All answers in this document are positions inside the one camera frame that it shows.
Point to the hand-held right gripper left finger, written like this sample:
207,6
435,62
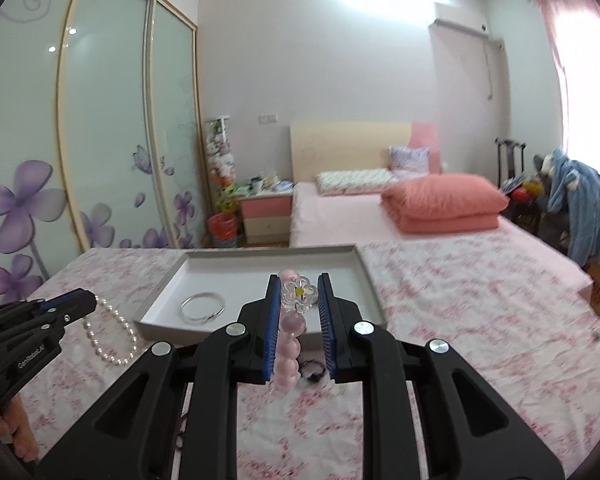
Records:
274,330

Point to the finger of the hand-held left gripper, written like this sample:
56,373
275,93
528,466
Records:
60,302
75,316

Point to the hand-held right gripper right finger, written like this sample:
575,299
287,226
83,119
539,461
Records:
326,332

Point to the grey shallow tray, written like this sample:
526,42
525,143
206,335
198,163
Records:
220,270

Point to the thin silver bangle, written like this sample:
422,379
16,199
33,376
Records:
183,308

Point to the person's left hand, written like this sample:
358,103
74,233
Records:
22,430

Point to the pink cream nightstand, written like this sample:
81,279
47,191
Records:
265,220

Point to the red waste bin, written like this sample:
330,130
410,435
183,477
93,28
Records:
224,230

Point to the pink bed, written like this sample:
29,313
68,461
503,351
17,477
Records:
340,215

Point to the white mug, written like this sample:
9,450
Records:
254,186

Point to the white patterned pillow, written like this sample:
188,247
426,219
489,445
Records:
352,181

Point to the floral pink bedsheet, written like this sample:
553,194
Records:
480,310

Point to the clear plush toy tube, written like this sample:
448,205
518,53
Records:
221,165

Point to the folded orange quilt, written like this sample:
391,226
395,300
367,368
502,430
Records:
445,200

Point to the cream pink headboard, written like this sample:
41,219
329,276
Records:
340,147

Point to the lilac pillow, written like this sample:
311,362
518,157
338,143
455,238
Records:
409,159

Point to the flower print sliding wardrobe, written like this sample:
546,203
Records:
105,110

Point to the red yellow toy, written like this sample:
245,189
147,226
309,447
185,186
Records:
522,191

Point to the dark grey chair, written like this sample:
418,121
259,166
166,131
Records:
555,230

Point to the dark wooden chair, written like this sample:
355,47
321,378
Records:
510,160

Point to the blue fleece robe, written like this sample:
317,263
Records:
585,200

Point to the air conditioner pipe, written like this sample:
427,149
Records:
491,67

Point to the white air conditioner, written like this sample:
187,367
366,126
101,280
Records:
460,20

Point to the pink curtain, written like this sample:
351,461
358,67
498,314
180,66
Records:
552,15

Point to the white wall switch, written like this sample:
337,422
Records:
269,118

